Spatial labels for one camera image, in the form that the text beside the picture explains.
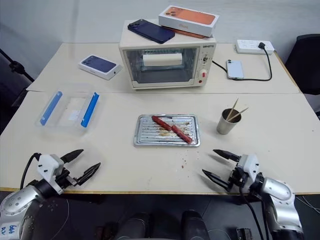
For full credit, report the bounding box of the wooden skewer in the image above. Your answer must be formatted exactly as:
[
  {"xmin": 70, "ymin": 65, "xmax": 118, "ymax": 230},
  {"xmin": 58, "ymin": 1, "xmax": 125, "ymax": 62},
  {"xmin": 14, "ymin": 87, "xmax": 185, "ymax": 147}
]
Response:
[
  {"xmin": 229, "ymin": 107, "xmax": 250, "ymax": 122},
  {"xmin": 227, "ymin": 97, "xmax": 240, "ymax": 121}
]

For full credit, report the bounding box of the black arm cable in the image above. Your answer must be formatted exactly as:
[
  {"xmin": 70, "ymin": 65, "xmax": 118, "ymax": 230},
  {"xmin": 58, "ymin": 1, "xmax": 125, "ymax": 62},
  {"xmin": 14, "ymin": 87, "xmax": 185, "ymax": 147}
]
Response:
[
  {"xmin": 238, "ymin": 185, "xmax": 271, "ymax": 240},
  {"xmin": 19, "ymin": 152, "xmax": 42, "ymax": 190}
]

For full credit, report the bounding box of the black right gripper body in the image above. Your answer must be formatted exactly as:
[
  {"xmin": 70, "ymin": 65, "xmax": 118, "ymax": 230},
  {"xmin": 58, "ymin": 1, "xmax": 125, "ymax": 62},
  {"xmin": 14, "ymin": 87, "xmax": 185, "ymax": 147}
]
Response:
[{"xmin": 226, "ymin": 162, "xmax": 251, "ymax": 193}]

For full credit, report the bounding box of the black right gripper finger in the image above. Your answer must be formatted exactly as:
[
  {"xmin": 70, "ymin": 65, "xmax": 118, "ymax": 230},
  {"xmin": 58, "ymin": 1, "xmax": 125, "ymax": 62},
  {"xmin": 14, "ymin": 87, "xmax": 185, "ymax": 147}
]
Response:
[
  {"xmin": 212, "ymin": 149, "xmax": 242, "ymax": 163},
  {"xmin": 201, "ymin": 169, "xmax": 232, "ymax": 192}
]

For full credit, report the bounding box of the light blue smartphone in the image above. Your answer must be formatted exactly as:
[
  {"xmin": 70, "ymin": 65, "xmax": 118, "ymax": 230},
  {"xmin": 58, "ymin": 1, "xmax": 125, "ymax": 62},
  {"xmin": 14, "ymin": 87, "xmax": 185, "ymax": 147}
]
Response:
[{"xmin": 225, "ymin": 58, "xmax": 245, "ymax": 81}]

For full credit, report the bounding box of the black office chair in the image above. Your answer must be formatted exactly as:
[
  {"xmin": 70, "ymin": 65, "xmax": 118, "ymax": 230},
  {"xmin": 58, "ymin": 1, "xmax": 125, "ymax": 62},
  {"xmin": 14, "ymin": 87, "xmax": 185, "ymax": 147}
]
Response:
[{"xmin": 284, "ymin": 33, "xmax": 320, "ymax": 119}]

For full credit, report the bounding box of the red sausage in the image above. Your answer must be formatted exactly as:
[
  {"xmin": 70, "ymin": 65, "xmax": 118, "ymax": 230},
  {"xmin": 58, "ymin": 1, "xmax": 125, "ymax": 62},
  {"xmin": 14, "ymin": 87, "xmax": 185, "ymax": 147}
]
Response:
[
  {"xmin": 151, "ymin": 115, "xmax": 174, "ymax": 131},
  {"xmin": 170, "ymin": 124, "xmax": 194, "ymax": 145}
]

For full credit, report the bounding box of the dark blue smartphone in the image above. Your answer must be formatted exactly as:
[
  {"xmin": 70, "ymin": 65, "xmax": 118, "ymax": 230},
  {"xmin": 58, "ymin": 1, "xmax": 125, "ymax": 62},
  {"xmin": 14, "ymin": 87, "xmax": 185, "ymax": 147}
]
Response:
[{"xmin": 127, "ymin": 18, "xmax": 176, "ymax": 45}]

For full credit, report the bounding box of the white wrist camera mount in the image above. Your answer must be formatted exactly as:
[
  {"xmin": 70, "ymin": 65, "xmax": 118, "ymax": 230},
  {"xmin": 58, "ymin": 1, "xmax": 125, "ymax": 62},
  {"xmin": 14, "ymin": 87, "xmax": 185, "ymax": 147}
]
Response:
[
  {"xmin": 235, "ymin": 153, "xmax": 260, "ymax": 187},
  {"xmin": 36, "ymin": 153, "xmax": 65, "ymax": 195}
]

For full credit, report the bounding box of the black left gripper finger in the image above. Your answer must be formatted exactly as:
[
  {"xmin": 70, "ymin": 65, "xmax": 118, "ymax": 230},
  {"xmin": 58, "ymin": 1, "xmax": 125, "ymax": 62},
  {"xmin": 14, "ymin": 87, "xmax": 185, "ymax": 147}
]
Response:
[
  {"xmin": 60, "ymin": 149, "xmax": 85, "ymax": 165},
  {"xmin": 75, "ymin": 162, "xmax": 102, "ymax": 187}
]

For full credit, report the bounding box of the blue phone box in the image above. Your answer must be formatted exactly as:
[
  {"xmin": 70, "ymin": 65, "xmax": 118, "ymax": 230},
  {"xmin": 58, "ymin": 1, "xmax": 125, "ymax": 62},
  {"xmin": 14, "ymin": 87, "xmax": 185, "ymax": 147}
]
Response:
[{"xmin": 77, "ymin": 54, "xmax": 123, "ymax": 81}]

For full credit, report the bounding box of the small black floor box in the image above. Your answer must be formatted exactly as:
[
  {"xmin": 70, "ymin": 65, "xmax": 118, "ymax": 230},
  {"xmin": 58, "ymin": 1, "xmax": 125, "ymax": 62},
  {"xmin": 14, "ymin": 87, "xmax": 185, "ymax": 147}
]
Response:
[{"xmin": 235, "ymin": 227, "xmax": 254, "ymax": 240}]

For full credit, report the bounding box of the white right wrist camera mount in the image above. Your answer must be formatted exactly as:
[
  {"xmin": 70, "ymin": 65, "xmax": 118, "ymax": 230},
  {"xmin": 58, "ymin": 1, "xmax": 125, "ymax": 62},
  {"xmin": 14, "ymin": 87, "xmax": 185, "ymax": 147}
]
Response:
[{"xmin": 235, "ymin": 153, "xmax": 260, "ymax": 187}]

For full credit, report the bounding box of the cream toaster oven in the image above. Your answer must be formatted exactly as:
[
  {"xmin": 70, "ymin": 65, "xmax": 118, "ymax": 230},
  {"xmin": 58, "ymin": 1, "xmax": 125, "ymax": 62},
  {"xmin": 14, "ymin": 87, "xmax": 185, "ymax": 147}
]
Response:
[{"xmin": 118, "ymin": 19, "xmax": 217, "ymax": 92}]

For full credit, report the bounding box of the metal cup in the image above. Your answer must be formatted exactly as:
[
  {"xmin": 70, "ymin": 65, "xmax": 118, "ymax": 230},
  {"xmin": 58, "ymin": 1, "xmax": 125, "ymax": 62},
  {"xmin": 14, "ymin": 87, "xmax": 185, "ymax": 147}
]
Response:
[{"xmin": 216, "ymin": 107, "xmax": 243, "ymax": 135}]

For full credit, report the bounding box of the thin white floor cable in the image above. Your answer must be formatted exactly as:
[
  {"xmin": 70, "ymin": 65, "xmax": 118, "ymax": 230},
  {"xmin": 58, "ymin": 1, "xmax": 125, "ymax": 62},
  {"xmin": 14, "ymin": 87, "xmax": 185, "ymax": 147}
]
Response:
[{"xmin": 294, "ymin": 194, "xmax": 320, "ymax": 214}]

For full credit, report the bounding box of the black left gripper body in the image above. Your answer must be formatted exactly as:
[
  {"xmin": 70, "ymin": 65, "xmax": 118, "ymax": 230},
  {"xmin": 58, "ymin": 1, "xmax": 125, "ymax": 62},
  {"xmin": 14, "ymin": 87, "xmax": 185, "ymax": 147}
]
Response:
[{"xmin": 53, "ymin": 167, "xmax": 78, "ymax": 190}]

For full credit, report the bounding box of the black oven power cable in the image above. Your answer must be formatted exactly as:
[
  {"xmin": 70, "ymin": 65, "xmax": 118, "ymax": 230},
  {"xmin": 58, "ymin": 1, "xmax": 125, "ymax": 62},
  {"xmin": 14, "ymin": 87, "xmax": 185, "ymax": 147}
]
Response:
[{"xmin": 211, "ymin": 42, "xmax": 274, "ymax": 83}]

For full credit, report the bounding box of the orange phone box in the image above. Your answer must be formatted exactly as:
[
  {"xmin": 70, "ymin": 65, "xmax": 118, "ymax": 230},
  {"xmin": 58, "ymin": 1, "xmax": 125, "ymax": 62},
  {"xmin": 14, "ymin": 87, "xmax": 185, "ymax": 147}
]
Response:
[{"xmin": 157, "ymin": 4, "xmax": 221, "ymax": 38}]

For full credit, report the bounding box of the white power strip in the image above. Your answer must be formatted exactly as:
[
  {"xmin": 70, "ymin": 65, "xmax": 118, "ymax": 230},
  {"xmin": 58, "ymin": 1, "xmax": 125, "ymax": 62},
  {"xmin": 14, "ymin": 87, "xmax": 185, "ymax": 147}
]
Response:
[{"xmin": 233, "ymin": 38, "xmax": 276, "ymax": 56}]

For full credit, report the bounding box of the clear container with blue clips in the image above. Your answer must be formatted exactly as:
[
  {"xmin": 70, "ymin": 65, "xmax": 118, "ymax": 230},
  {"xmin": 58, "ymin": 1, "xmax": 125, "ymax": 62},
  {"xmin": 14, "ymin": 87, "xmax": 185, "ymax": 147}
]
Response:
[{"xmin": 34, "ymin": 83, "xmax": 106, "ymax": 137}]

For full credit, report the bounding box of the dark rounded shape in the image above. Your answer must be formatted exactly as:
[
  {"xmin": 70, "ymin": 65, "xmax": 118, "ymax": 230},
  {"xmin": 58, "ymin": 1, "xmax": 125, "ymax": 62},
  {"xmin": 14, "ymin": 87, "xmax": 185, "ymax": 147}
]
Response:
[
  {"xmin": 116, "ymin": 211, "xmax": 151, "ymax": 240},
  {"xmin": 180, "ymin": 209, "xmax": 210, "ymax": 240}
]

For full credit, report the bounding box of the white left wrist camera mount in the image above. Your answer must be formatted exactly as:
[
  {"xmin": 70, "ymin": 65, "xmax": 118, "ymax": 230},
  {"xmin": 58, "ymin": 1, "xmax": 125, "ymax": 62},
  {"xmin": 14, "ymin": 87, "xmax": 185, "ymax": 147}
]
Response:
[{"xmin": 36, "ymin": 153, "xmax": 65, "ymax": 195}]

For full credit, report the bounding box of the metal baking tray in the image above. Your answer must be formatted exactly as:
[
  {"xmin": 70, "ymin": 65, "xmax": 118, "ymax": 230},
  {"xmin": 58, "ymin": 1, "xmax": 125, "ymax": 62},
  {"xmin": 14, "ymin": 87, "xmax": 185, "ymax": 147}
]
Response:
[{"xmin": 132, "ymin": 113, "xmax": 202, "ymax": 148}]

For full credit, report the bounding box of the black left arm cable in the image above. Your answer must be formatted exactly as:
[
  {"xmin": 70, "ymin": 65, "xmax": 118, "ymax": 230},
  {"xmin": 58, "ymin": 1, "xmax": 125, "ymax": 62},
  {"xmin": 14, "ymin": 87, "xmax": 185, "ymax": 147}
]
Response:
[{"xmin": 19, "ymin": 152, "xmax": 42, "ymax": 190}]

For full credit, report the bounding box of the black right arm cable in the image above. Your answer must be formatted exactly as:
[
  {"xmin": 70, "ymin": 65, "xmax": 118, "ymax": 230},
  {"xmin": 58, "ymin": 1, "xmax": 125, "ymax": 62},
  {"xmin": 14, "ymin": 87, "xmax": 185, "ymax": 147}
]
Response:
[{"xmin": 238, "ymin": 185, "xmax": 271, "ymax": 240}]

